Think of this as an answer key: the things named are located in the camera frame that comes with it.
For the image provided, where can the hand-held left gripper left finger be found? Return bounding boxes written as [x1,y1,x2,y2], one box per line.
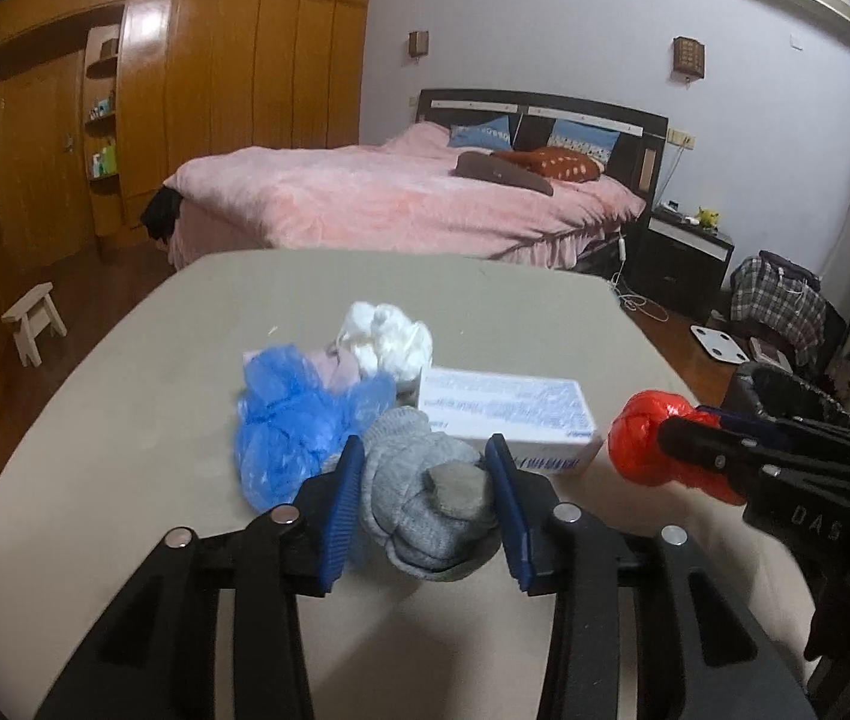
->
[33,433,367,720]

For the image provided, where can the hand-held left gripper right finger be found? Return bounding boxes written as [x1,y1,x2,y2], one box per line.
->
[483,433,816,720]

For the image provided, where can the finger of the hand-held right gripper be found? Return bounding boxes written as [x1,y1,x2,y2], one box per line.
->
[657,416,778,500]
[695,405,850,466]

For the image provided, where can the black bag lined trash bin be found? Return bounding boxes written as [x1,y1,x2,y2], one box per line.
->
[725,361,850,436]

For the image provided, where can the red plastic bag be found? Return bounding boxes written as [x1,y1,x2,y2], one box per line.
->
[608,390,747,507]

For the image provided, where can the grey sock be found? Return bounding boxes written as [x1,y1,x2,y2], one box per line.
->
[353,406,504,584]

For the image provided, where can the white printed carton box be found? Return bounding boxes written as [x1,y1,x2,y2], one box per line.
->
[416,366,606,477]

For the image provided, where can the blue plastic bag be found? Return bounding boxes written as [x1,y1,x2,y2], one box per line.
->
[233,346,398,515]

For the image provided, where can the pink cloth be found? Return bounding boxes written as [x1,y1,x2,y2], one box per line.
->
[308,347,362,395]

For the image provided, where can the white tissue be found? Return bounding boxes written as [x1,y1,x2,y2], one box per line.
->
[336,301,435,391]

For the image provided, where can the white bathroom scale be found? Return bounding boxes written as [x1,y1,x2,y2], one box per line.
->
[689,324,748,365]

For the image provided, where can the plaid cloth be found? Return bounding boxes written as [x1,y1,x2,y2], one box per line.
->
[729,256,829,365]

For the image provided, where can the dark bag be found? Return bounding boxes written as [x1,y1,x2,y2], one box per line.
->
[758,250,823,290]

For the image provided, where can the dark nightstand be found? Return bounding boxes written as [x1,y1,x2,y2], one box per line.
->
[635,208,735,320]

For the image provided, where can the bed with pink blanket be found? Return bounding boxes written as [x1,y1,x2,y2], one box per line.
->
[162,122,647,271]

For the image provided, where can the brown polka dot pillow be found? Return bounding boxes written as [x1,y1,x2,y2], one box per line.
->
[492,148,606,182]

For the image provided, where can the blue patterned pillow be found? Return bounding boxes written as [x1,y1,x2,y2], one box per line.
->
[548,120,621,166]
[449,116,512,151]

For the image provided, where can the dark brown cushion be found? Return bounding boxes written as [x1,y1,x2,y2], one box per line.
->
[452,152,553,197]

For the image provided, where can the black cloth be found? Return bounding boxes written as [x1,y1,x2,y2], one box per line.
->
[141,186,186,245]

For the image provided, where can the small wooden stool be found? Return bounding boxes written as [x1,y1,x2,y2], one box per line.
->
[2,283,68,368]

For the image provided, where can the wooden wardrobe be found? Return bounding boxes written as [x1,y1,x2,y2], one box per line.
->
[0,0,372,256]

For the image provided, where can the white floor cable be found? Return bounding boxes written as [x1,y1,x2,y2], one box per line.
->
[608,277,669,320]

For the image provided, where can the dark wooden bed frame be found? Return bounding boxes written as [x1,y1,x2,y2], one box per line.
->
[417,88,669,271]

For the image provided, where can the large lattice wall lamp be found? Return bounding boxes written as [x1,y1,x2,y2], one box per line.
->
[672,35,707,80]

